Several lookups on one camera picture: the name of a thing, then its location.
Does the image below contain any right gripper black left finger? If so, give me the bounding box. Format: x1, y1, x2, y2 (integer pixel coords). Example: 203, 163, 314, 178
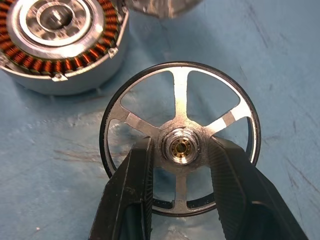
88, 136, 155, 240

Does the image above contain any silver spoked rotor black rim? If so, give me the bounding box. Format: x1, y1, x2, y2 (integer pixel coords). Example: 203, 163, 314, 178
99, 60, 262, 218

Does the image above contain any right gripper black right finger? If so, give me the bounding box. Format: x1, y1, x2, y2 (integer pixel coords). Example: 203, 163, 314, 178
208, 135, 310, 240

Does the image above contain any blue table cover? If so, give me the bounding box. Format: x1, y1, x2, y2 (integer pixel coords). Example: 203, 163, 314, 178
0, 0, 320, 240

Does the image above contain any motor housing with copper windings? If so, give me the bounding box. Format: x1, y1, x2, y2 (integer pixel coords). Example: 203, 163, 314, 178
0, 0, 130, 97

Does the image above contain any round silver motor lid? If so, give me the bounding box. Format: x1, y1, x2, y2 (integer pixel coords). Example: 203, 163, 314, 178
124, 0, 205, 20

